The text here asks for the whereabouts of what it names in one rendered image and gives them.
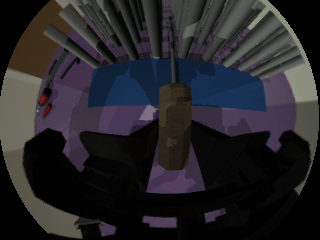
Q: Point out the blue flat strip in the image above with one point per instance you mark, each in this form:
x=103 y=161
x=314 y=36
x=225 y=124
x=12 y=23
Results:
x=138 y=82

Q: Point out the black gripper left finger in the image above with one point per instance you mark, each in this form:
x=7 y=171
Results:
x=136 y=150

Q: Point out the red and black screwdriver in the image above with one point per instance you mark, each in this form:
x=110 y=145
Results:
x=43 y=98

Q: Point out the small red screwdriver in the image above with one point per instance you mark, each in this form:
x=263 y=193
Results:
x=45 y=113

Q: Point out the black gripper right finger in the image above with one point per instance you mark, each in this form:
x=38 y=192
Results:
x=217 y=152

